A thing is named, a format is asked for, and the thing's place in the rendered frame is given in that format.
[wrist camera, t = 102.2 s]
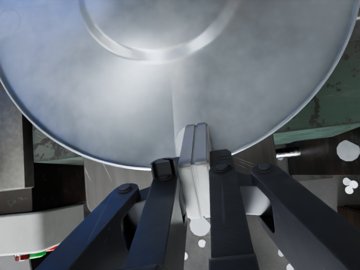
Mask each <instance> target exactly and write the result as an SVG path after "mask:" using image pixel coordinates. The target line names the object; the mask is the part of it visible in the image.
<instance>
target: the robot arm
mask: <svg viewBox="0 0 360 270"><path fill-rule="evenodd" d="M150 168H151V172H152V176H153V181H152V184H151V186H150V187H147V188H145V189H142V190H139V187H138V185H137V184H134V183H129V184H128V183H126V184H122V185H120V186H119V187H117V188H115V189H114V190H113V191H112V192H111V193H110V194H109V195H108V196H107V197H106V198H105V199H104V200H103V201H102V202H101V203H100V204H99V205H98V206H97V207H96V208H95V209H94V210H93V211H92V212H91V213H90V214H89V215H88V216H87V217H86V218H85V219H84V220H83V221H82V222H81V223H80V224H79V225H78V226H77V227H76V228H75V229H74V230H73V231H72V232H71V233H70V234H69V235H68V236H67V237H66V238H65V239H64V240H63V241H62V242H61V243H60V244H59V245H58V246H57V247H56V248H55V249H54V250H53V251H52V252H51V253H50V254H49V255H48V256H47V257H46V259H45V260H44V261H43V262H42V263H40V264H39V265H38V267H37V268H36V269H35V270H184V259H185V246H186V232H187V225H188V220H187V217H188V218H190V220H193V219H201V216H205V218H210V223H211V258H209V270H259V266H258V261H257V257H256V254H255V253H254V250H253V245H252V241H251V236H250V231H249V226H248V222H247V218H246V214H250V215H256V216H257V221H258V222H259V224H260V225H261V226H262V228H263V229H264V231H265V232H266V233H267V234H268V236H269V237H270V238H271V240H272V241H273V242H274V244H275V245H276V246H277V248H278V249H279V250H280V251H281V253H282V254H283V255H284V257H285V258H286V259H287V261H288V262H289V263H290V264H291V266H292V267H293V269H294V270H360V230H359V229H358V228H356V227H355V226H354V225H353V224H351V223H350V222H349V221H347V220H346V219H345V218H344V217H342V216H341V215H340V214H339V213H337V212H336V211H335V210H334V209H332V208H331V207H329V206H328V205H327V204H326V203H324V202H323V201H322V200H321V199H319V198H318V197H317V196H315V195H314V194H313V193H312V192H310V191H309V190H308V189H307V188H305V187H304V186H303V185H302V184H300V183H299V182H298V181H296V180H295V179H294V178H292V177H291V176H290V175H289V174H287V173H286V172H285V171H284V170H282V169H281V168H280V167H278V166H277V165H275V164H270V163H262V164H259V165H256V166H254V167H252V168H251V170H250V171H251V173H250V174H246V173H241V172H238V171H236V168H235V166H234V162H233V158H232V154H231V151H229V150H228V149H222V150H217V151H212V148H211V141H210V137H209V131H208V125H207V124H206V123H205V122H204V123H198V125H194V124H191V125H187V126H186V127H185V131H184V136H183V142H182V147H181V153H180V156H179V157H164V158H161V159H157V160H155V161H153V162H151V163H150ZM186 212H187V216H186Z"/></svg>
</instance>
